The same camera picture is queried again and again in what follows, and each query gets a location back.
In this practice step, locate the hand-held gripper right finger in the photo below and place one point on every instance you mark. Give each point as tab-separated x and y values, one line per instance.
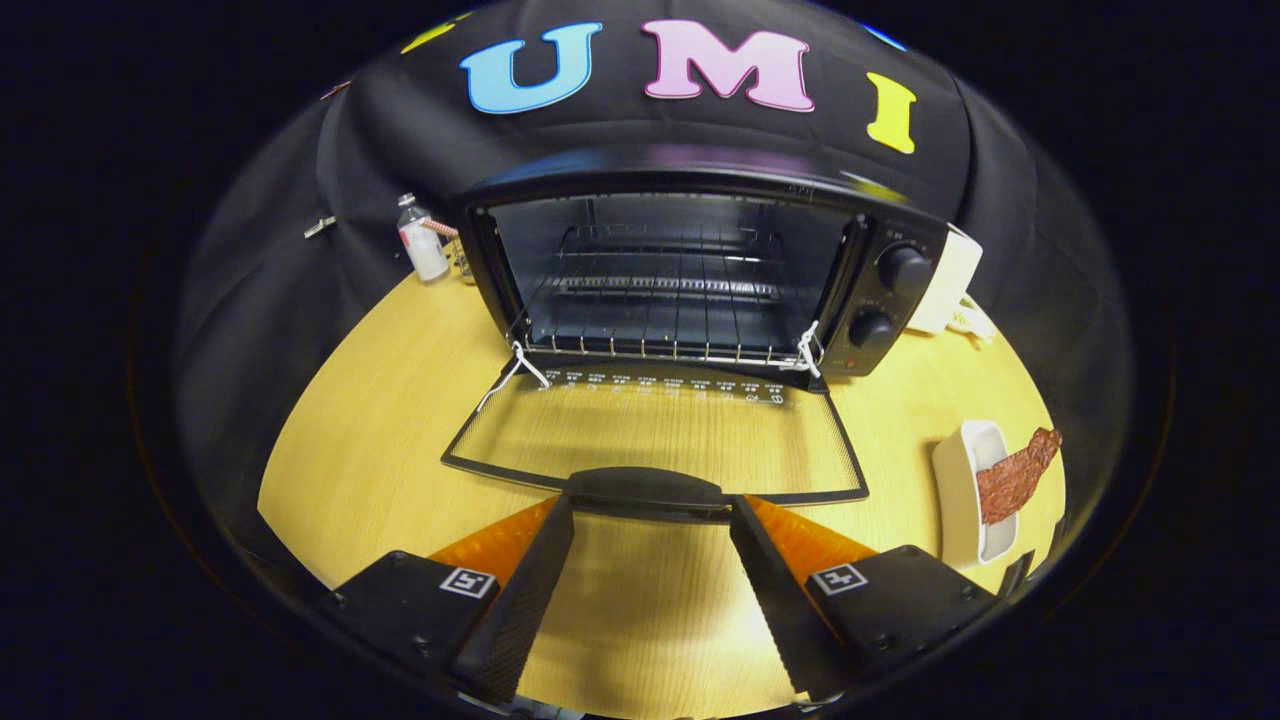
775	600

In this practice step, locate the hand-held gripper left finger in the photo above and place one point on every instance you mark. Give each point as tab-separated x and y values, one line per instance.
530	600

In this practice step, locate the brown bacon strip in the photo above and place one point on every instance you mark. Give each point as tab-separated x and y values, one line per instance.
1010	480

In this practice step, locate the black toaster oven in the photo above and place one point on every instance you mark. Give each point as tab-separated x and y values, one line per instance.
660	170

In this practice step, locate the white toaster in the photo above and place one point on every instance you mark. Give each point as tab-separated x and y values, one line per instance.
950	280

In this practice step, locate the white ribbed dish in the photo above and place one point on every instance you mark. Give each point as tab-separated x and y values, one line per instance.
955	490

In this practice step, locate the clear plastic bottle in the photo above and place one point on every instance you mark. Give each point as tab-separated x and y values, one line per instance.
425	255

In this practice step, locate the pink striped straw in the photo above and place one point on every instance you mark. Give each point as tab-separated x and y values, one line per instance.
440	228

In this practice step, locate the silver clip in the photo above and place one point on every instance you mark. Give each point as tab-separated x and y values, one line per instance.
320	227

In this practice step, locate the pink clip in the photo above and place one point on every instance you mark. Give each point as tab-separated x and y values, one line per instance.
336	90

